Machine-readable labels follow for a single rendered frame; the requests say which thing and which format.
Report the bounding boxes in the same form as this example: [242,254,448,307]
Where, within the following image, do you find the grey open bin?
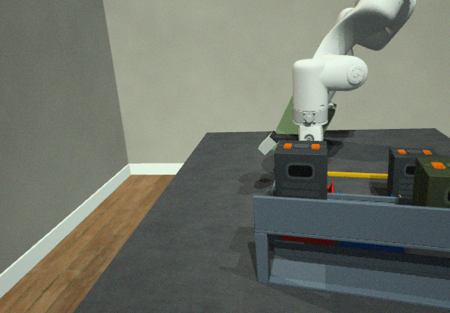
[404,248,450,258]

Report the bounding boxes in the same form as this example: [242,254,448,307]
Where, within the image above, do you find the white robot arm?
[258,0,416,155]

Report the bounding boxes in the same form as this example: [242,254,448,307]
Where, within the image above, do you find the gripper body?
[293,120,328,141]

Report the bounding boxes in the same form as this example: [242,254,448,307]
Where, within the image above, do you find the red bin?
[282,181,334,245]

